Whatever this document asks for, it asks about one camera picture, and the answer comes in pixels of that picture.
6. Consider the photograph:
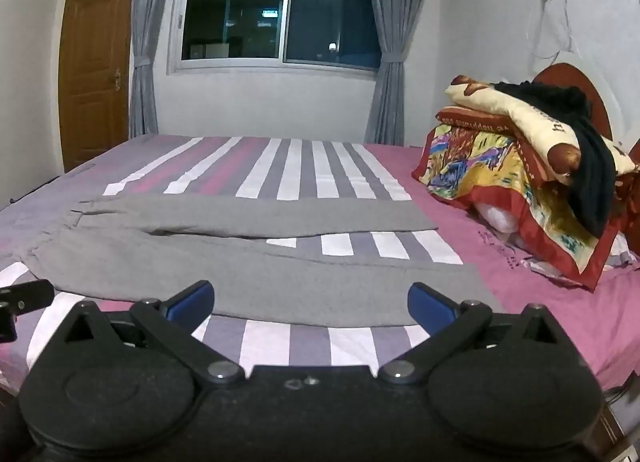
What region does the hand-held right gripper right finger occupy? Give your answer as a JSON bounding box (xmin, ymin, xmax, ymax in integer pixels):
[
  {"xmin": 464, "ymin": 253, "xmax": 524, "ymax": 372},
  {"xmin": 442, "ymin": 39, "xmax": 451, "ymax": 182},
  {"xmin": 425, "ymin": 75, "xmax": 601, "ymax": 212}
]
[{"xmin": 377, "ymin": 282, "xmax": 577, "ymax": 386}]

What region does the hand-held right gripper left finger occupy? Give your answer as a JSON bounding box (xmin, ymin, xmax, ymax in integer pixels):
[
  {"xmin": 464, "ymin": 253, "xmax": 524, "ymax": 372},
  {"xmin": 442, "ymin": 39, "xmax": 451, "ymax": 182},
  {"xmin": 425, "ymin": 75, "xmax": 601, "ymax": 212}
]
[{"xmin": 52, "ymin": 280, "xmax": 247, "ymax": 386}]

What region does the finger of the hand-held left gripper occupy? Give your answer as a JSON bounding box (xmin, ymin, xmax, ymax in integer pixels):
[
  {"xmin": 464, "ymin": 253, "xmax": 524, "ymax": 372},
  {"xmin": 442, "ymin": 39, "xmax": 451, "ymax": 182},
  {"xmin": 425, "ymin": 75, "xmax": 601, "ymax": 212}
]
[{"xmin": 0, "ymin": 279, "xmax": 55, "ymax": 343}]

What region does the grey fleece blanket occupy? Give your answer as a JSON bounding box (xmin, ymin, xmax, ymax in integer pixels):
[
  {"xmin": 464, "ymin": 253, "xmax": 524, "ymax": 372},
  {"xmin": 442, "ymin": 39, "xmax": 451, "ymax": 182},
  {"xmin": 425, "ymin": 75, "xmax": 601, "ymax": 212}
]
[{"xmin": 20, "ymin": 195, "xmax": 506, "ymax": 329}]

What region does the white pillow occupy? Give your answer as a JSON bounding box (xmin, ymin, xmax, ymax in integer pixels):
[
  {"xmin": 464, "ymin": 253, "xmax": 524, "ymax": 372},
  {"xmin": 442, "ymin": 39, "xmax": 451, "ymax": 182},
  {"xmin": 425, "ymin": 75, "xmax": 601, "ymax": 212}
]
[{"xmin": 472, "ymin": 199, "xmax": 527, "ymax": 239}]

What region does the colourful red-edged printed blanket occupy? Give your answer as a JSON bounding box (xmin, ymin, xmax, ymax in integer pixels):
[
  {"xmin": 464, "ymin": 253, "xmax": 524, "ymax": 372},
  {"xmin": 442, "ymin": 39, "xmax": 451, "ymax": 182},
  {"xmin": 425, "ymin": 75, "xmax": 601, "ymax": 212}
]
[{"xmin": 411, "ymin": 110, "xmax": 640, "ymax": 292}]

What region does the striped pink bed sheet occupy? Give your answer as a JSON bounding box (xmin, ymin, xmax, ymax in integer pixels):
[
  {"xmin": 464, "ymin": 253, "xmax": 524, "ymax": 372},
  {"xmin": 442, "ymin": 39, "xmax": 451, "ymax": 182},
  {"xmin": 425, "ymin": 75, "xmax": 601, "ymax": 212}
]
[{"xmin": 0, "ymin": 135, "xmax": 640, "ymax": 395}]

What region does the cream blanket with brown print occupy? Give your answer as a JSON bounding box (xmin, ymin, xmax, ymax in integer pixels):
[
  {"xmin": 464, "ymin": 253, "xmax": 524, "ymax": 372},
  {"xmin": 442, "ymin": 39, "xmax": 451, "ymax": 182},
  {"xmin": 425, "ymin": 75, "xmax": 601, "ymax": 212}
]
[{"xmin": 445, "ymin": 75, "xmax": 640, "ymax": 186}]

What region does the black garment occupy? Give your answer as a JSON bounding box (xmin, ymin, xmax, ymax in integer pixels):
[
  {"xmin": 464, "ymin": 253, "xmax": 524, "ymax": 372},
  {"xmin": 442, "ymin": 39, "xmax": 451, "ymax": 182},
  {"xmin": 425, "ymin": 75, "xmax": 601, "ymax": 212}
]
[{"xmin": 492, "ymin": 81, "xmax": 617, "ymax": 238}]

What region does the brown wooden door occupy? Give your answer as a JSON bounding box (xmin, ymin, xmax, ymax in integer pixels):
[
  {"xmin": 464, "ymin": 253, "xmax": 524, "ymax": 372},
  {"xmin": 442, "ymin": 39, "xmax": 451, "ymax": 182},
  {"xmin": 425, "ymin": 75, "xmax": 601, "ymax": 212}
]
[{"xmin": 59, "ymin": 0, "xmax": 137, "ymax": 174}]

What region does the grey curtain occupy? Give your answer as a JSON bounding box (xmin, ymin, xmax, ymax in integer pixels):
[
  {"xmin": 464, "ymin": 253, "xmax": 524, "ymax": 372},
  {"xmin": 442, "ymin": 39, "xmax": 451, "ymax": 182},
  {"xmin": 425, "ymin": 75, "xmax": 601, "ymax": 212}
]
[
  {"xmin": 129, "ymin": 0, "xmax": 192, "ymax": 139},
  {"xmin": 363, "ymin": 0, "xmax": 437, "ymax": 146}
]

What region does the red-brown wooden headboard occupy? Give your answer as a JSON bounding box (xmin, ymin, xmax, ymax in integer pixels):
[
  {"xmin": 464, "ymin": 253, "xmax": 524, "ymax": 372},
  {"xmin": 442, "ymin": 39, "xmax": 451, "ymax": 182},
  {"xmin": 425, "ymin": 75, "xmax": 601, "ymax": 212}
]
[{"xmin": 532, "ymin": 62, "xmax": 614, "ymax": 143}]

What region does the sliding glass window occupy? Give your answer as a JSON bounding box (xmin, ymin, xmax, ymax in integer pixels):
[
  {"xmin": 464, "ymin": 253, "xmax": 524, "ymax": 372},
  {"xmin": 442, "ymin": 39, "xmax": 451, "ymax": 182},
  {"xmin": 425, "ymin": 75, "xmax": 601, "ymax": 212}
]
[{"xmin": 169, "ymin": 0, "xmax": 383, "ymax": 74}]

